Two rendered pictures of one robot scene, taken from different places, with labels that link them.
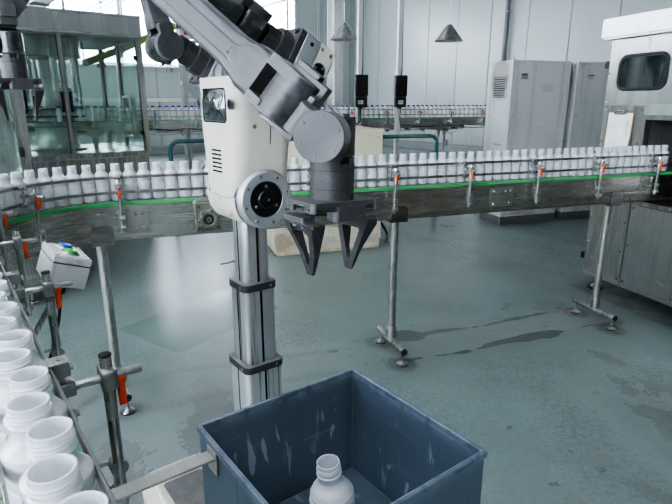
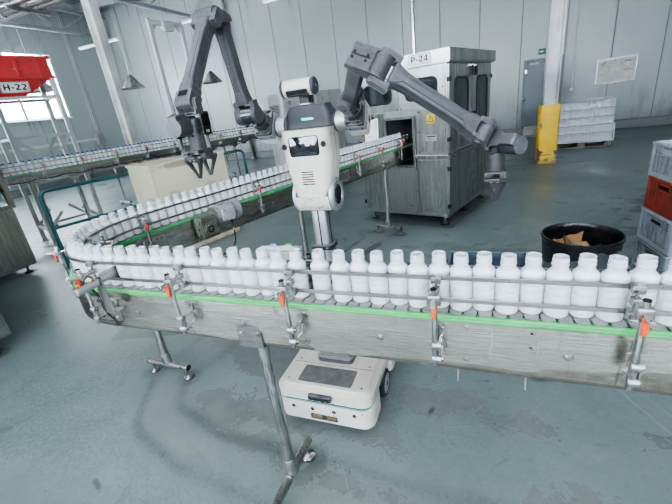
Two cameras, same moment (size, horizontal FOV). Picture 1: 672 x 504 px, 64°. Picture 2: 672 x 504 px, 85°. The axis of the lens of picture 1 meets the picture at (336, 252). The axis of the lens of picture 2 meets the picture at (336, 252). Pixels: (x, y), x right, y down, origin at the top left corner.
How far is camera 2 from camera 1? 113 cm
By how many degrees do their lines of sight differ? 30
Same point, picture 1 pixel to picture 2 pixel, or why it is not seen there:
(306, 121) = (518, 140)
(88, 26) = not seen: outside the picture
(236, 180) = (327, 186)
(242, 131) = (330, 158)
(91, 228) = not seen: hidden behind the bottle
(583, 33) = (287, 70)
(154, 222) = (170, 241)
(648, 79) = (381, 99)
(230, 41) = (464, 113)
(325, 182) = (501, 163)
